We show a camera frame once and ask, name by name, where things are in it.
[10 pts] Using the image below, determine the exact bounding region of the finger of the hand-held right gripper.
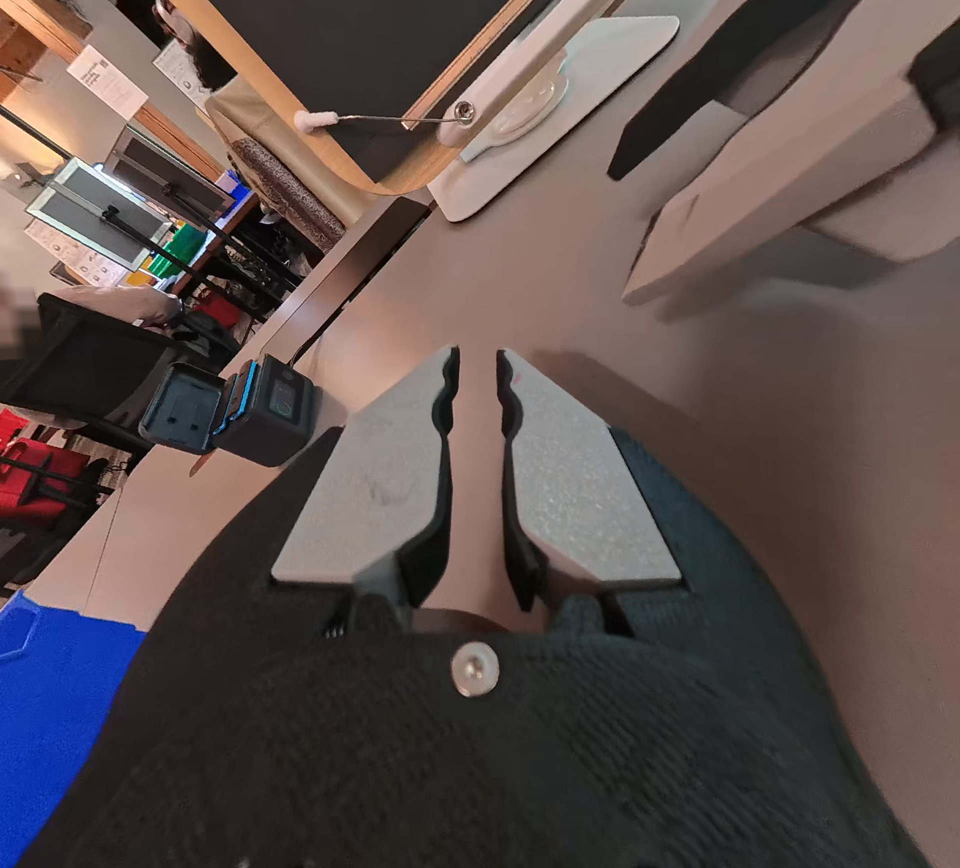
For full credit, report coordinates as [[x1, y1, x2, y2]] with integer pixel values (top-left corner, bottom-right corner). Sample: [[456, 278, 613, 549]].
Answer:
[[621, 74, 960, 308], [606, 0, 960, 182]]

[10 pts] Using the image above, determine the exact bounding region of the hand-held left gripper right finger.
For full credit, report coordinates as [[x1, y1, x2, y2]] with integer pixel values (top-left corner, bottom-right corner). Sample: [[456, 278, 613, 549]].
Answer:
[[495, 349, 684, 612]]

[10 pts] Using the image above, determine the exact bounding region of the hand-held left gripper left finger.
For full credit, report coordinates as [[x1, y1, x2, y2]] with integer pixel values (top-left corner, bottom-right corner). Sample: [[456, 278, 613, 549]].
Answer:
[[269, 346, 462, 609]]

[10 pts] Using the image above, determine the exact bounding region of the blue plastic bin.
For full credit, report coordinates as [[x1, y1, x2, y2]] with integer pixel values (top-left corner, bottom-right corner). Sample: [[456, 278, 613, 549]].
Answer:
[[0, 585, 149, 868]]

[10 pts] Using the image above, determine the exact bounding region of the white board stand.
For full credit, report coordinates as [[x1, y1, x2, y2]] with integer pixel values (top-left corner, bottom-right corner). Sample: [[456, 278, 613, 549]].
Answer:
[[416, 0, 710, 224]]

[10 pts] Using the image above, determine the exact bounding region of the black charging case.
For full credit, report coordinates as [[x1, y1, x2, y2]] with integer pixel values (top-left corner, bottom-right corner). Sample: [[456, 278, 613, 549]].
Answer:
[[138, 355, 318, 469]]

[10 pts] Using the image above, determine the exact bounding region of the green bin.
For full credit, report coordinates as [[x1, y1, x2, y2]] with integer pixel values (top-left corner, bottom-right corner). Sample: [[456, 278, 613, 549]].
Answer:
[[150, 221, 210, 285]]

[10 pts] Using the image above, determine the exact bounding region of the red bag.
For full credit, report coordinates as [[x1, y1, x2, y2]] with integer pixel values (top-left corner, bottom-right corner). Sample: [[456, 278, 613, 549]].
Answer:
[[0, 409, 97, 533]]

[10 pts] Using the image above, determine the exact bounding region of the dark framed grey panel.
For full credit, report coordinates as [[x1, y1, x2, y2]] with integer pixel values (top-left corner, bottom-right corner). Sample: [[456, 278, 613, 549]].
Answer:
[[103, 125, 235, 210]]

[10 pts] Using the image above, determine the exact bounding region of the small white paper notice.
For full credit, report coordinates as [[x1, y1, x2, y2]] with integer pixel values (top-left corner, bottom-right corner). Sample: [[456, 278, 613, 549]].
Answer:
[[152, 46, 213, 98]]

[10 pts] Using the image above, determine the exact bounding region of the large white paper notice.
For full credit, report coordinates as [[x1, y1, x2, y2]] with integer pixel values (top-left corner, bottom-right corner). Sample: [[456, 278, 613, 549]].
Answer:
[[66, 44, 150, 120]]

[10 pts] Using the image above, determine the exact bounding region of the black board with wooden frame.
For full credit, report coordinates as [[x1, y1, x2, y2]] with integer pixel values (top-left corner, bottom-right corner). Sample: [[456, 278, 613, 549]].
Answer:
[[81, 0, 625, 197]]

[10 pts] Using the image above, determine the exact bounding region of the white tipped metal wire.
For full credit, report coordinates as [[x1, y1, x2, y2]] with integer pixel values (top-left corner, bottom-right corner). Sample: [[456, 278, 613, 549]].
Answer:
[[292, 107, 477, 135]]

